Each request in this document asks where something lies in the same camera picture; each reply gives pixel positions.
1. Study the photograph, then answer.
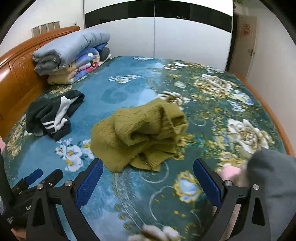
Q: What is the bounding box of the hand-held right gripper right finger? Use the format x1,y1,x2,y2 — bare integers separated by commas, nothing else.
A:
193,159,271,241

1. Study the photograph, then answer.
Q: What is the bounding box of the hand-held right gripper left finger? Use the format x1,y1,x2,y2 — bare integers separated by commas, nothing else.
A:
26,158,104,241

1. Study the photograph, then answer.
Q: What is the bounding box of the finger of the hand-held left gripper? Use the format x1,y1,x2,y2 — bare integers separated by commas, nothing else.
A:
37,169,63,193
22,168,43,186

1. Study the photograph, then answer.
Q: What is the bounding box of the olive green knit sweater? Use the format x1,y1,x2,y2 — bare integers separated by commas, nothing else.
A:
90,98,188,172

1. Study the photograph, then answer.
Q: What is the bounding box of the pink cloth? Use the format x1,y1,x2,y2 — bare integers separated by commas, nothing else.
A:
220,165,243,182

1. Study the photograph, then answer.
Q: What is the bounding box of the dark green white-striped jacket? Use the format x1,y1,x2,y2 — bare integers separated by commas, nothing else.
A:
25,90,85,142

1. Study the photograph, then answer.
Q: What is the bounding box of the person's grey clothing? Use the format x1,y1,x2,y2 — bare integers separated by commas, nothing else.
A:
246,148,296,241

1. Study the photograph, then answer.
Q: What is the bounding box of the beige fluffy cloth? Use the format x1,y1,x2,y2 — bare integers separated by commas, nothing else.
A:
128,224,182,241

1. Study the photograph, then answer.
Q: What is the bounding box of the folded floral blanket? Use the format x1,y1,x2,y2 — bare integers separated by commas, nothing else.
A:
47,43,109,85

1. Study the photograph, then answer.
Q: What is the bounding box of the folded grey-blue quilt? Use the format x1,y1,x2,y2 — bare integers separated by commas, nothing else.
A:
32,29,111,76

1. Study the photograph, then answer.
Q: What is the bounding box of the dark grey pillow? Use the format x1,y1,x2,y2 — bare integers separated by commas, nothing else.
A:
99,47,111,62

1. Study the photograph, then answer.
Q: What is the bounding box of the beige door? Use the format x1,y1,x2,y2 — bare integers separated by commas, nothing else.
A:
228,15,258,78

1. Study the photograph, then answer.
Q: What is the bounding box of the white wardrobe with black band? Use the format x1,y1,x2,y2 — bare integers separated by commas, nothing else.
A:
83,0,233,70

